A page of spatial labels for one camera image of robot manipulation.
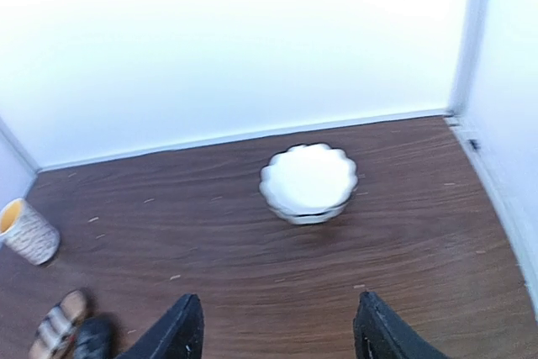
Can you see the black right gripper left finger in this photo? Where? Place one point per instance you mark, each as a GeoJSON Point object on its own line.
{"type": "Point", "coordinates": [178, 333]}

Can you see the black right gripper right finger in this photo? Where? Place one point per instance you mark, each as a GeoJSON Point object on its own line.
{"type": "Point", "coordinates": [379, 332]}

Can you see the brown plaid glasses case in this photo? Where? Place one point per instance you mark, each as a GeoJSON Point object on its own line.
{"type": "Point", "coordinates": [57, 330]}

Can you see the black quilted glasses case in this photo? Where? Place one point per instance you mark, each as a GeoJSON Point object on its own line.
{"type": "Point", "coordinates": [94, 339]}

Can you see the white fluted ceramic bowl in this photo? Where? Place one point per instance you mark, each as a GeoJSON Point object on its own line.
{"type": "Point", "coordinates": [308, 184]}

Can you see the white floral mug yellow inside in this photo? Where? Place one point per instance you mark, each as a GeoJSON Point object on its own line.
{"type": "Point", "coordinates": [26, 232]}

